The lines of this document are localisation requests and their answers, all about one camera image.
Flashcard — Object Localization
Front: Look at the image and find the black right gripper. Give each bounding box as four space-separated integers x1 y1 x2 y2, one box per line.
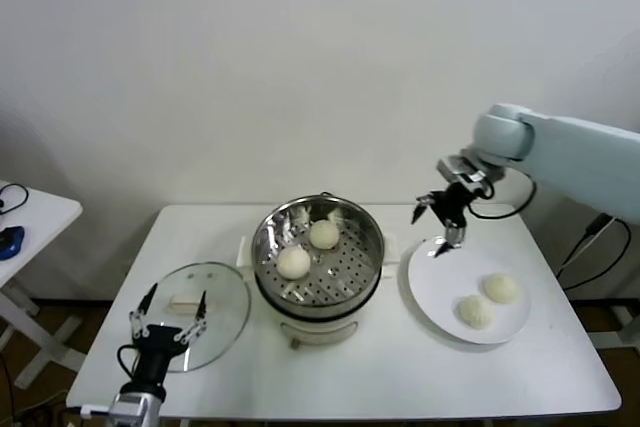
410 180 482 259

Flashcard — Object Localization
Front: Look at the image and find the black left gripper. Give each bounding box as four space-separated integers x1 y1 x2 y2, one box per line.
128 282 209 387

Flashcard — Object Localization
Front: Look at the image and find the round glass pot lid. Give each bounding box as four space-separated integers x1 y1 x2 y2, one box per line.
132 260 251 374

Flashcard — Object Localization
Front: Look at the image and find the white steamed baozi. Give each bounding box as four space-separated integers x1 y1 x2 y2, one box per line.
453 295 495 331
276 245 312 281
308 219 341 251
482 272 519 305

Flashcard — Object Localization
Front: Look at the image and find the stainless steel steamer basket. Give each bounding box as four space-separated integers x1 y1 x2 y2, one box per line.
238 194 402 316

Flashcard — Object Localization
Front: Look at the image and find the white round plate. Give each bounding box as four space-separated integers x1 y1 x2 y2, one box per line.
407 236 531 347

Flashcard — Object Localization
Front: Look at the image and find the white side table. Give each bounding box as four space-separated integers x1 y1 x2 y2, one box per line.
0 179 86 391

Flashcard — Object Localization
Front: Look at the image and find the blue computer mouse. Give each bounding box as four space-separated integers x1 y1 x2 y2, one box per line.
0 225 25 262

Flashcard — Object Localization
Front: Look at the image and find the white side desk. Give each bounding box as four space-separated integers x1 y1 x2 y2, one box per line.
610 302 640 351

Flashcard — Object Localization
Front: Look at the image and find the silver right wrist camera assembly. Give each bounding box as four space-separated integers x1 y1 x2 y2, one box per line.
437 154 504 196

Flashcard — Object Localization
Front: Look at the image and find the silver wrist camera assembly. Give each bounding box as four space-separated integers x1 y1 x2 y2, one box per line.
437 154 504 196
108 386 167 427

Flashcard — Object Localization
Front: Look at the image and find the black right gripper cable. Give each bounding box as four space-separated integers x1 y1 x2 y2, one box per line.
467 176 537 221

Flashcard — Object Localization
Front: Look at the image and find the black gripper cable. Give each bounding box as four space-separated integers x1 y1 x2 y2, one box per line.
467 176 537 221
117 344 144 388

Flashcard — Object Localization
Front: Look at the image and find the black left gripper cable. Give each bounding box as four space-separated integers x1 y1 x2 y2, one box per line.
117 344 144 388

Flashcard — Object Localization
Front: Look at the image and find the silver left wrist camera assembly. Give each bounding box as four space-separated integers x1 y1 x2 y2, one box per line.
108 386 167 427

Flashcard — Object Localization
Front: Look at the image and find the black power adapter cable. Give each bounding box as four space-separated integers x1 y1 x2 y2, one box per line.
557 211 632 293

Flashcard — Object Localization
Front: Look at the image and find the thin black looped cable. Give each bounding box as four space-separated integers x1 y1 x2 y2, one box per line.
0 182 30 216

